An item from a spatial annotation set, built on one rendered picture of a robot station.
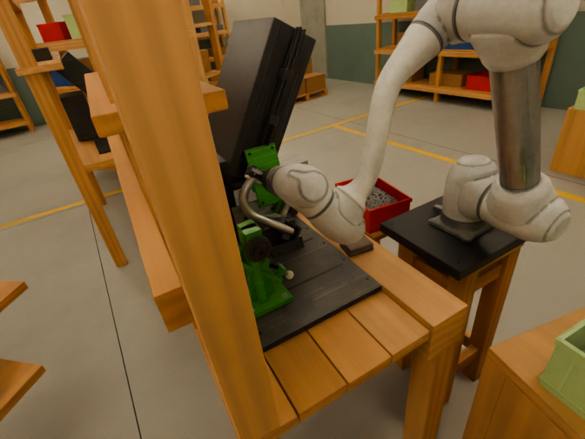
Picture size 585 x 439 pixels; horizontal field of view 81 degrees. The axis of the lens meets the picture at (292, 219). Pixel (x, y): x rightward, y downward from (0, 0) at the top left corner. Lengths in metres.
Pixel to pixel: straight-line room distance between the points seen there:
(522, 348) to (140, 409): 1.75
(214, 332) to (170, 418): 1.49
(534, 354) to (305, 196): 0.78
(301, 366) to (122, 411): 1.40
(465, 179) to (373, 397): 1.16
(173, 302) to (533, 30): 0.83
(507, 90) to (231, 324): 0.79
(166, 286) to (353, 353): 0.54
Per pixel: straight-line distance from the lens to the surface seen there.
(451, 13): 0.95
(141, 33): 0.41
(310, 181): 0.77
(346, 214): 0.88
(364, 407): 1.91
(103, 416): 2.24
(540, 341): 1.24
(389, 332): 1.02
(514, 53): 0.90
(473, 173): 1.29
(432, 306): 1.08
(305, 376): 0.94
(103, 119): 0.71
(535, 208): 1.18
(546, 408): 1.13
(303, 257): 1.24
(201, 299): 0.54
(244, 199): 1.17
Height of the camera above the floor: 1.66
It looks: 31 degrees down
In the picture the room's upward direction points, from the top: 7 degrees counter-clockwise
